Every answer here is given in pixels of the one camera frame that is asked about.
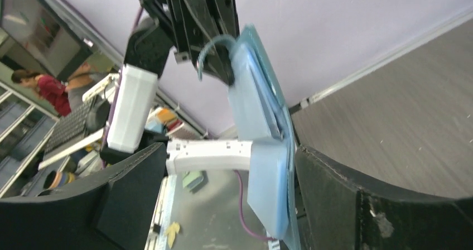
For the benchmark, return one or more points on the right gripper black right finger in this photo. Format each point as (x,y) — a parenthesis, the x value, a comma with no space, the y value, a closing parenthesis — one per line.
(347,209)

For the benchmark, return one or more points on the person in red shirt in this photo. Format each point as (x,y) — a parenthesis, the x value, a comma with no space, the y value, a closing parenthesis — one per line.
(45,87)

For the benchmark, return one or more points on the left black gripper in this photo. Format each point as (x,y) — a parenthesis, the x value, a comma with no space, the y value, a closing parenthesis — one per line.
(196,24)

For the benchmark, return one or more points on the blue leather card holder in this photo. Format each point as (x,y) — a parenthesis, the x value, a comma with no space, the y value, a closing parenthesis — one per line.
(261,116)

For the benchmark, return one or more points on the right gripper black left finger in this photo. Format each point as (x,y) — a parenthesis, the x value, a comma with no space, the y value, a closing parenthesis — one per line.
(110,209)

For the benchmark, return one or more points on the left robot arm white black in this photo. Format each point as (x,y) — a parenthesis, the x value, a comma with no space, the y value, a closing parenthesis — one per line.
(146,55)

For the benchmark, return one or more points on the black computer keyboard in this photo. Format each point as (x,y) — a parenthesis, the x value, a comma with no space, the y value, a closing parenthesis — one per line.
(70,129)

